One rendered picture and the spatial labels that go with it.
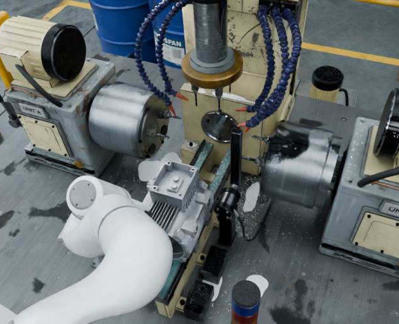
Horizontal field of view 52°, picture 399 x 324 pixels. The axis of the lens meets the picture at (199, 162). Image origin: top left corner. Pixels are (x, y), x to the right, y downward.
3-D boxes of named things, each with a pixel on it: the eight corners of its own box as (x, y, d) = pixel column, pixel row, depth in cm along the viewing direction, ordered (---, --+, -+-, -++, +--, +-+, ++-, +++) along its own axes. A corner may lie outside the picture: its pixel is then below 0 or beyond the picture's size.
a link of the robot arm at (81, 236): (115, 306, 68) (88, 248, 95) (162, 220, 69) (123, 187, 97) (65, 288, 64) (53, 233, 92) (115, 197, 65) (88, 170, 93)
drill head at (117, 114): (102, 110, 171) (87, 59, 153) (182, 130, 161) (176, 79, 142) (68, 152, 157) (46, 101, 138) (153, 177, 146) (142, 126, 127)
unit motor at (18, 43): (44, 95, 175) (4, 0, 143) (111, 112, 166) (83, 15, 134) (4, 135, 160) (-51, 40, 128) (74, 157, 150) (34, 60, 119)
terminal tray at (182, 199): (168, 174, 126) (165, 159, 121) (200, 183, 123) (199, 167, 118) (151, 204, 119) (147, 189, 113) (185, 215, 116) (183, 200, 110)
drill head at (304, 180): (256, 150, 152) (259, 97, 133) (371, 179, 140) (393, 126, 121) (232, 201, 137) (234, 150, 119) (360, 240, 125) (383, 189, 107)
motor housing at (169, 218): (162, 200, 139) (154, 162, 124) (214, 215, 133) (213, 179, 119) (134, 250, 127) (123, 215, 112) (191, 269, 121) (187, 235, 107)
